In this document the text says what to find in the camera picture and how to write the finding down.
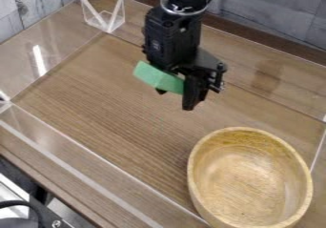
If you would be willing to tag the round wooden bowl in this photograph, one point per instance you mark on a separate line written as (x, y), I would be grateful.
(248, 180)

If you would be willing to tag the green rectangular block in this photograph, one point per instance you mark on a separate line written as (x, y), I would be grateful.
(160, 80)

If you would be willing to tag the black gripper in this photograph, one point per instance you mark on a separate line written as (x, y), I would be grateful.
(172, 38)

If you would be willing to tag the black metal bracket with screw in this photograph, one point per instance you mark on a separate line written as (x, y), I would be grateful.
(51, 220)

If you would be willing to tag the clear acrylic corner bracket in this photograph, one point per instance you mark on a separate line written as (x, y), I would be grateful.
(104, 20)

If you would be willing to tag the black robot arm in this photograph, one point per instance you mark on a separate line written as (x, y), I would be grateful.
(172, 35)

